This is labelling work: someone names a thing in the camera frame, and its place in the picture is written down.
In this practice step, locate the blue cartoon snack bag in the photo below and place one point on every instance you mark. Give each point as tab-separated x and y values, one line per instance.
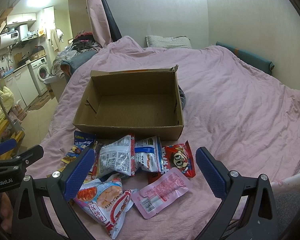
81	141

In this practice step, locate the white water heater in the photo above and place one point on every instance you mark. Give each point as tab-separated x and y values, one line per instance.
9	38

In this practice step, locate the shrimp flakes snack bag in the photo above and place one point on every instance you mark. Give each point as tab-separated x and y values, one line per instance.
106	202

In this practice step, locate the wooden drying rack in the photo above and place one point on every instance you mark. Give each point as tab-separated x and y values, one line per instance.
9	125

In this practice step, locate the pink bed duvet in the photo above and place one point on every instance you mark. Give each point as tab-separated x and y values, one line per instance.
246	118

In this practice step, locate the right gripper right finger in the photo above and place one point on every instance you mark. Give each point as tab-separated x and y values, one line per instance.
247	210

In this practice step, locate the white kitchen cabinet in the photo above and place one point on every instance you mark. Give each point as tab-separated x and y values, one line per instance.
22	86

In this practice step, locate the red milk candy bag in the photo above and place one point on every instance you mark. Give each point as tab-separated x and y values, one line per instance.
178	156

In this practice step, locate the brown cardboard box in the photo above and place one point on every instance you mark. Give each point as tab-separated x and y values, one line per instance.
145	102

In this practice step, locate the grey striped garment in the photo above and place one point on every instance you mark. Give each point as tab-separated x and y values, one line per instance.
182	97

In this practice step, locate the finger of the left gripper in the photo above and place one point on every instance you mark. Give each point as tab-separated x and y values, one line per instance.
7	146
26	158

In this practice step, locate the white blue snack bag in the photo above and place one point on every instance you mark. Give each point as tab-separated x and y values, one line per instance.
148	155

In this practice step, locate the pink snack pouch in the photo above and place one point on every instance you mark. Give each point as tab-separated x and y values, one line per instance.
160	194

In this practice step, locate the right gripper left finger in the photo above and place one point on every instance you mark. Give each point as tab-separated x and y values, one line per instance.
31	219

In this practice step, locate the left hand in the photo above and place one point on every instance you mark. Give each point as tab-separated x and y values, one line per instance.
6	212

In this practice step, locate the grey white pillow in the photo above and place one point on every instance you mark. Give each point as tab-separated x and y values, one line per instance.
168	42

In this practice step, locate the pile of clothes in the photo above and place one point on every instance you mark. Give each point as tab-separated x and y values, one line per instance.
79	51

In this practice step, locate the teal bolster cushion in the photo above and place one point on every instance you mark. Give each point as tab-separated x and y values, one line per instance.
250	58

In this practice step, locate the white washing machine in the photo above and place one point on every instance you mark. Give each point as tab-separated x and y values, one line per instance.
39	71

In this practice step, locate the silver red-edged snack bag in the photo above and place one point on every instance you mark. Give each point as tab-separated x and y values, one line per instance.
117	156

